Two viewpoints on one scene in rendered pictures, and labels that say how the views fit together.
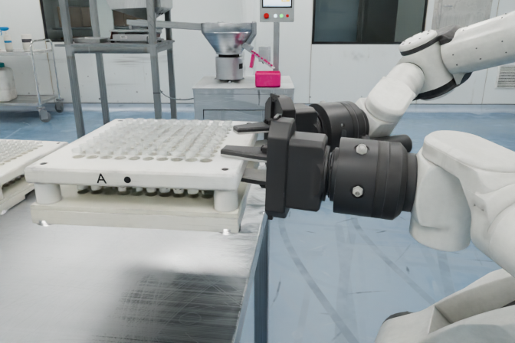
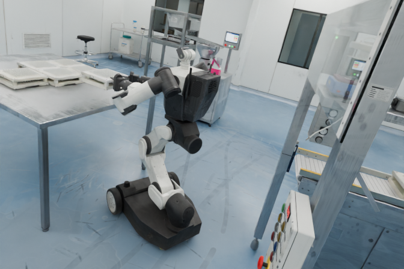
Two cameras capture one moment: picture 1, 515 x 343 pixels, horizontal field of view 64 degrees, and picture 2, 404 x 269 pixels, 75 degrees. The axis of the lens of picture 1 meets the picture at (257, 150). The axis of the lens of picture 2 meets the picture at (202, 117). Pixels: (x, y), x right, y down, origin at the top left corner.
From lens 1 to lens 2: 1.56 m
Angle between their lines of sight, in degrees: 16
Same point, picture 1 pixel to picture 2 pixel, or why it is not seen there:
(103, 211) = (89, 81)
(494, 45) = not seen: hidden behind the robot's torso
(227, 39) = (203, 51)
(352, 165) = (121, 83)
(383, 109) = not seen: hidden behind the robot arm
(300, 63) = (268, 70)
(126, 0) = (176, 23)
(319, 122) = (138, 79)
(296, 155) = (116, 80)
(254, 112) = not seen: hidden behind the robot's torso
